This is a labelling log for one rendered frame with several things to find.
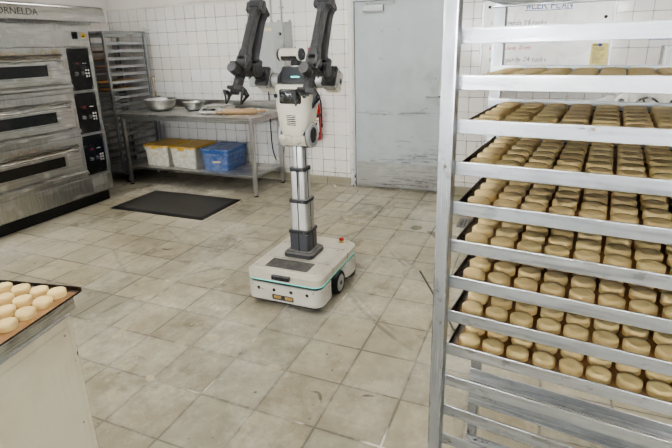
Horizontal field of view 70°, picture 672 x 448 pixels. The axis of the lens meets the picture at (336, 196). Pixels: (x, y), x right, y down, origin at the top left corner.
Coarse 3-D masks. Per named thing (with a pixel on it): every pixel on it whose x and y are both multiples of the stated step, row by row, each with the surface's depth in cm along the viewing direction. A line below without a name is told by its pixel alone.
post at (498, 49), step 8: (496, 8) 130; (504, 8) 129; (496, 16) 131; (504, 16) 130; (496, 24) 131; (504, 24) 130; (496, 48) 133; (504, 48) 134; (496, 56) 134; (504, 56) 135; (496, 64) 134; (496, 96) 136; (480, 368) 164; (472, 408) 168; (472, 432) 171
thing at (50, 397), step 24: (48, 336) 136; (72, 336) 145; (24, 360) 128; (48, 360) 136; (72, 360) 145; (0, 384) 121; (24, 384) 129; (48, 384) 137; (72, 384) 146; (0, 408) 122; (24, 408) 129; (48, 408) 137; (72, 408) 146; (0, 432) 122; (24, 432) 129; (48, 432) 137; (72, 432) 146
